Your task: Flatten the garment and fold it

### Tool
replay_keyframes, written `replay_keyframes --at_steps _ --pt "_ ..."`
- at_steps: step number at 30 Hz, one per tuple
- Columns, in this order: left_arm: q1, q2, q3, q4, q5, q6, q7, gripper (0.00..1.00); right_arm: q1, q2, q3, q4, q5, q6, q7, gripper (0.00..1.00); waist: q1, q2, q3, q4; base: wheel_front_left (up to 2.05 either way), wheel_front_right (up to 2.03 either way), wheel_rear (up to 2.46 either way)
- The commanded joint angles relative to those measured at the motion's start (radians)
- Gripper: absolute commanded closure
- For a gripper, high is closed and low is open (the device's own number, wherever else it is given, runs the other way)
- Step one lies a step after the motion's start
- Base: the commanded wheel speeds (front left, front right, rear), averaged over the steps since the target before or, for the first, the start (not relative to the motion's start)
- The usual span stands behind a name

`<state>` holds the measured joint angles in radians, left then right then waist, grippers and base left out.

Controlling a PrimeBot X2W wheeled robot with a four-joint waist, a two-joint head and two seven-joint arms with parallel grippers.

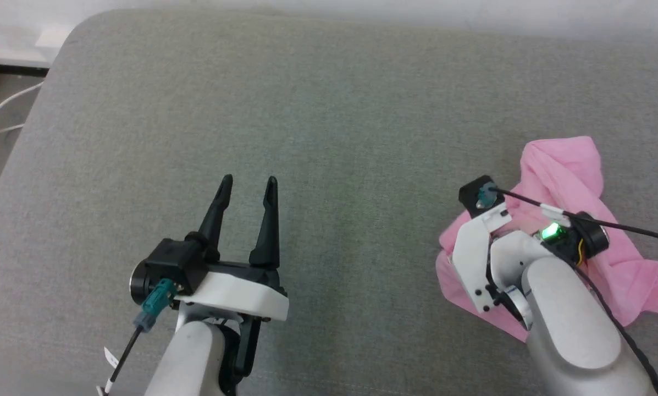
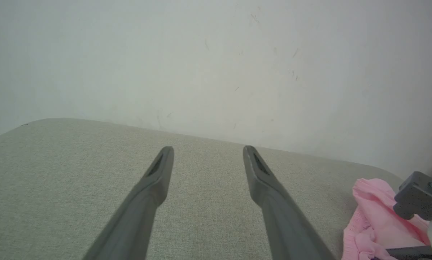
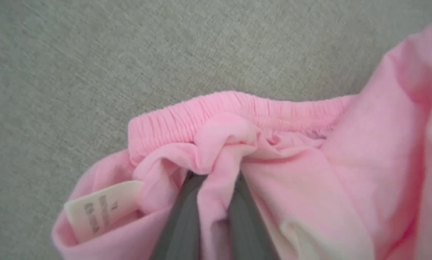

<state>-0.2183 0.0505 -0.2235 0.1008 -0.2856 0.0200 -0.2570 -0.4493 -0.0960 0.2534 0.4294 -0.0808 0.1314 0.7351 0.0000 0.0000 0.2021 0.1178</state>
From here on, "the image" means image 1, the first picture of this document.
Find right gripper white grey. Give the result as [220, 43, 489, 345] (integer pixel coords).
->
[451, 208, 611, 332]

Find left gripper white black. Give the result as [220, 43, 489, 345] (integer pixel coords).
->
[174, 174, 290, 323]

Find pink garment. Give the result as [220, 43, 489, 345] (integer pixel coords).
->
[435, 136, 658, 343]

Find grey fabric sofa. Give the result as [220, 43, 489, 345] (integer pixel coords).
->
[0, 8, 658, 396]

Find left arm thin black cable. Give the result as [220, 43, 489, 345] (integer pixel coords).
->
[95, 278, 176, 396]

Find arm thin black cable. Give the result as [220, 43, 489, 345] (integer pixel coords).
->
[482, 184, 658, 246]
[95, 278, 176, 396]

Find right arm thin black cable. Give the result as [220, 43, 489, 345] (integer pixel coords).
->
[482, 184, 658, 246]

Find white curved cable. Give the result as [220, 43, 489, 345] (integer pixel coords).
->
[0, 81, 45, 145]

